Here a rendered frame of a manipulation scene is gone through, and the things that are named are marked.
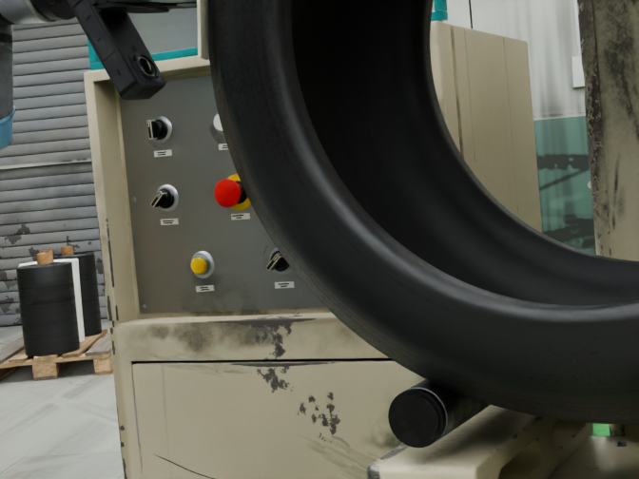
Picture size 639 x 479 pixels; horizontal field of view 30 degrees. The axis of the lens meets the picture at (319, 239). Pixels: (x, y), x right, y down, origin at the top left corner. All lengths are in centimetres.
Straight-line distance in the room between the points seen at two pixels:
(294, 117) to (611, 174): 44
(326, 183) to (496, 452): 25
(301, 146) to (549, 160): 935
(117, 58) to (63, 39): 973
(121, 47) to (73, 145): 965
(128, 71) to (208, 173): 64
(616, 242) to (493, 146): 49
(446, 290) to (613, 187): 41
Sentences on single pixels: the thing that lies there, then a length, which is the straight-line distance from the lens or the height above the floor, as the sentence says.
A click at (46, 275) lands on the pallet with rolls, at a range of 746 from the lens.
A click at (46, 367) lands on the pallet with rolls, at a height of 8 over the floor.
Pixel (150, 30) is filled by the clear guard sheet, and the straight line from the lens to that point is 174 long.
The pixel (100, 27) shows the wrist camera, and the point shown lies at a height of 124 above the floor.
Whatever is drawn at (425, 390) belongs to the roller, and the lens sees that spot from 90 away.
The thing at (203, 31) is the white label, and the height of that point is 121.
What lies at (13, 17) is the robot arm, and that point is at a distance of 116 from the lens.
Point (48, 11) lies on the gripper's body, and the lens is 114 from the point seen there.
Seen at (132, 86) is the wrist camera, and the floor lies 118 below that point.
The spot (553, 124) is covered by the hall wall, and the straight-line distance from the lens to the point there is 1020.
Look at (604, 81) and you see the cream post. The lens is 122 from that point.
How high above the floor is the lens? 109
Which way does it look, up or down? 3 degrees down
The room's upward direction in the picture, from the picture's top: 5 degrees counter-clockwise
